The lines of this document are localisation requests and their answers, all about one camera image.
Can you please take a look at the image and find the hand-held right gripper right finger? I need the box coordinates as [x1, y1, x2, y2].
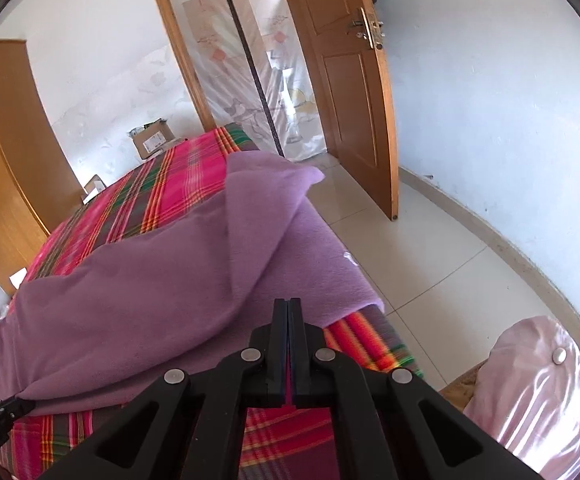
[288, 298, 546, 480]

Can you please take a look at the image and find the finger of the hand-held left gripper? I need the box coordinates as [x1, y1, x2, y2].
[0, 396, 38, 418]

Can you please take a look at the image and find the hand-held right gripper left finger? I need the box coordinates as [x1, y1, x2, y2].
[35, 298, 288, 480]

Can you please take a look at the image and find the purple fleece cloth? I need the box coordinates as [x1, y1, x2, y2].
[0, 150, 386, 416]

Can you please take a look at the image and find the plaid bed sheet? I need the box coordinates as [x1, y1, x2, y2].
[0, 125, 423, 480]

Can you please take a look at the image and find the wooden wardrobe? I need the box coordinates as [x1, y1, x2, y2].
[0, 39, 86, 297]

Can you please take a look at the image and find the white cardboard box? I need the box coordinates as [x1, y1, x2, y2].
[82, 174, 107, 205]

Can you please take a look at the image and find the pink satin cushion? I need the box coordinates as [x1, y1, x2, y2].
[462, 315, 580, 478]

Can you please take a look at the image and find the brown cardboard box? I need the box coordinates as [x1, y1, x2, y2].
[129, 117, 178, 161]

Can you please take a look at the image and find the wooden door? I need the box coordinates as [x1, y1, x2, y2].
[272, 0, 401, 221]

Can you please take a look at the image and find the printed door screen curtain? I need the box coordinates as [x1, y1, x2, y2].
[162, 0, 328, 163]

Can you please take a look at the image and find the metal door lock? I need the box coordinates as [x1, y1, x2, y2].
[347, 7, 386, 51]

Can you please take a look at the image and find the wooden door frame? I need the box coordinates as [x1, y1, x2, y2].
[142, 0, 216, 133]

